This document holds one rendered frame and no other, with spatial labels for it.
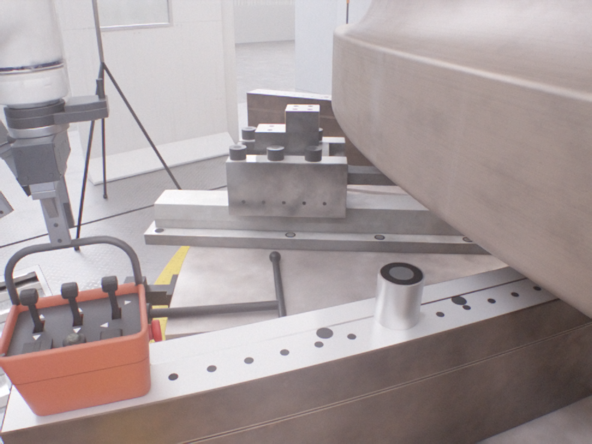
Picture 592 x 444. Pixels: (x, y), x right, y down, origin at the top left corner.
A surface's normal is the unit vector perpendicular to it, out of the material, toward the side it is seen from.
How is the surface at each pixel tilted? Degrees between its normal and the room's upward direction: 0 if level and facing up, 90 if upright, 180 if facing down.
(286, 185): 90
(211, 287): 0
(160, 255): 0
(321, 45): 90
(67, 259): 0
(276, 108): 90
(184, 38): 90
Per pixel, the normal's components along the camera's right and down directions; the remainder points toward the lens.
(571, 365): 0.33, 0.41
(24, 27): 0.71, 0.43
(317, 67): -0.79, 0.27
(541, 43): -0.73, -0.47
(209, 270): 0.00, -0.90
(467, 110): -0.94, 0.15
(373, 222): -0.06, 0.13
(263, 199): -0.06, 0.44
